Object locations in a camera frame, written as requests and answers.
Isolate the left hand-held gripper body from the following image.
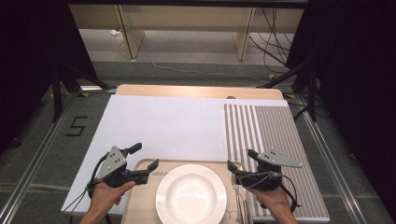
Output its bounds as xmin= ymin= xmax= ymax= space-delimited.
xmin=94 ymin=145 xmax=149 ymax=189

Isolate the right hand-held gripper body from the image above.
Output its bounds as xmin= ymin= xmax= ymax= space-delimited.
xmin=234 ymin=148 xmax=304 ymax=192

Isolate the silver table knife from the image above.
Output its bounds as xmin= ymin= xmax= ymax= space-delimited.
xmin=242 ymin=189 xmax=252 ymax=224

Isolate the silver fork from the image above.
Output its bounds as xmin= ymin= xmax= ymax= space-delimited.
xmin=232 ymin=183 xmax=246 ymax=224

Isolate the beige serving tray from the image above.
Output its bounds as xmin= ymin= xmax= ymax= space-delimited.
xmin=120 ymin=158 xmax=254 ymax=224

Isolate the white round plate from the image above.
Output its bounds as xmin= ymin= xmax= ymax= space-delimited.
xmin=155 ymin=163 xmax=228 ymax=224

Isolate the person's right hand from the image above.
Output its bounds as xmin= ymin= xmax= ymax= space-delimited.
xmin=247 ymin=185 xmax=294 ymax=218

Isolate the person's left hand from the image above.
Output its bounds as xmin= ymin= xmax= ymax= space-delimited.
xmin=90 ymin=180 xmax=137 ymax=216

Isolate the white board sheet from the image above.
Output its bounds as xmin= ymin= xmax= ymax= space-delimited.
xmin=61 ymin=94 xmax=331 ymax=223

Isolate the striped grey placemat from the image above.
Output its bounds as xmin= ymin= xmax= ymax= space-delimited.
xmin=223 ymin=103 xmax=331 ymax=218

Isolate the light wooden table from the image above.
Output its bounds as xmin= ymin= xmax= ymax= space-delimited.
xmin=115 ymin=83 xmax=285 ymax=101

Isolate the black metal stand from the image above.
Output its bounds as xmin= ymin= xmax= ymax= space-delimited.
xmin=257 ymin=61 xmax=319 ymax=123
xmin=50 ymin=65 xmax=114 ymax=123

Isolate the black curtain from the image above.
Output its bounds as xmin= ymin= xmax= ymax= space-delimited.
xmin=0 ymin=0 xmax=98 ymax=153
xmin=285 ymin=0 xmax=396 ymax=216

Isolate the grey cable loop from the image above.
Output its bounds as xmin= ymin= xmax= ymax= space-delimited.
xmin=238 ymin=171 xmax=283 ymax=189

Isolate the left hand-held gripper cable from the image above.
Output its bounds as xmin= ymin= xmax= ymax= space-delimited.
xmin=62 ymin=152 xmax=110 ymax=216

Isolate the right hand-held gripper black cable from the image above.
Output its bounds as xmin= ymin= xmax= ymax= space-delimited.
xmin=279 ymin=182 xmax=303 ymax=213

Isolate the aluminium floor rail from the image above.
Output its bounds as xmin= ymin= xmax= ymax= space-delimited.
xmin=0 ymin=92 xmax=78 ymax=224
xmin=295 ymin=94 xmax=366 ymax=224

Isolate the bundle of black cables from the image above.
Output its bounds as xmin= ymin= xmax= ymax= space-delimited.
xmin=248 ymin=7 xmax=294 ymax=75

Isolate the light wooden desk frame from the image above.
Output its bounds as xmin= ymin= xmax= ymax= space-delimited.
xmin=68 ymin=4 xmax=304 ymax=62

